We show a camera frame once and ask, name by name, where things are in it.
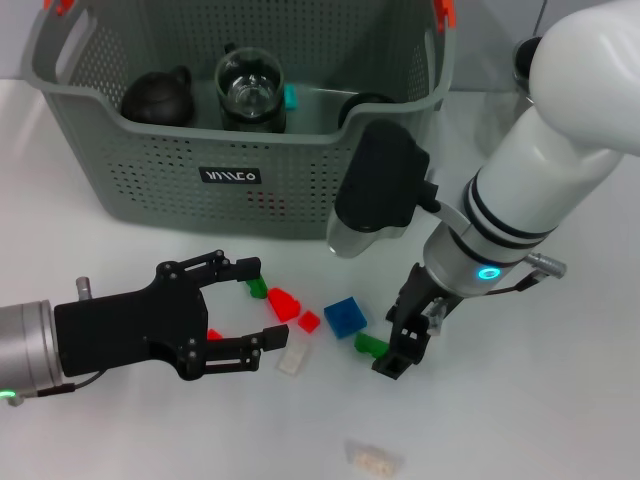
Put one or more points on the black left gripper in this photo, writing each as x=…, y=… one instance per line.
x=125, y=330

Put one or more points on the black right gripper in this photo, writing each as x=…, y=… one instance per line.
x=415, y=310

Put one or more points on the green toy brick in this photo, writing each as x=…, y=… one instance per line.
x=257, y=287
x=369, y=344

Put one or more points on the blue square plate brick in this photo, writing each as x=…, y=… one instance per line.
x=345, y=317

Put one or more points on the white long studded brick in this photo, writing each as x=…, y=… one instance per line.
x=372, y=460

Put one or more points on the teal square plate brick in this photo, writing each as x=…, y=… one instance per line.
x=291, y=97

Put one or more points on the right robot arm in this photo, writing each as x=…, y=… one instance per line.
x=550, y=160

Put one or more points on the grey-green perforated storage bin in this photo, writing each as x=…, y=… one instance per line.
x=300, y=200

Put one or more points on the large red sloped brick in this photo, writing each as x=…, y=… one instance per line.
x=281, y=305

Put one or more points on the small red square brick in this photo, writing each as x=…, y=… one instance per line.
x=215, y=334
x=309, y=321

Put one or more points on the white flat plate brick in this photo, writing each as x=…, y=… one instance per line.
x=291, y=358

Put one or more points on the black round teapot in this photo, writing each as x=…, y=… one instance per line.
x=155, y=100

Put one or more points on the glass pitcher with black lid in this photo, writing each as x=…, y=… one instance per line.
x=522, y=55

